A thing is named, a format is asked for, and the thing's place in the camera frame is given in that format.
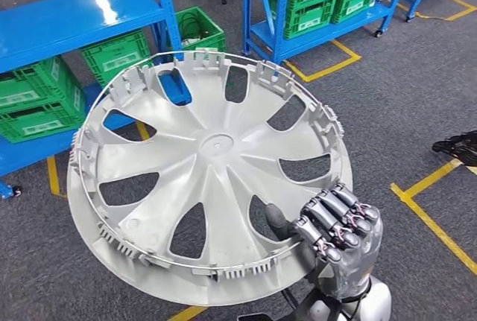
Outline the blue shelf with stacked crates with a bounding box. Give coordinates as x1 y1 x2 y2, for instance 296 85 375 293
242 0 417 66

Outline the grey plastic wheel hubcap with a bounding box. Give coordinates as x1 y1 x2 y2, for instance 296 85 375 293
67 47 352 308

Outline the black robot lower body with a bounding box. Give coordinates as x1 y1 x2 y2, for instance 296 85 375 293
238 312 277 321

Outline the yellow floor tape strip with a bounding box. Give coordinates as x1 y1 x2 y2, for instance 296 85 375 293
168 306 208 321

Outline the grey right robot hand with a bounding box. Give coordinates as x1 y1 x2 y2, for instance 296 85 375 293
265 182 383 300

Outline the green crate holding cables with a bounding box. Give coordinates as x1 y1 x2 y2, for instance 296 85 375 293
174 6 226 54

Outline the long blue metal shelf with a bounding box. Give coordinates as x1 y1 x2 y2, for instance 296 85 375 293
0 0 192 200

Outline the yellow floor tape outline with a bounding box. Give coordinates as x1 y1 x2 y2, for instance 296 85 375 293
285 39 362 84
396 0 477 22
390 158 477 276
46 120 151 198

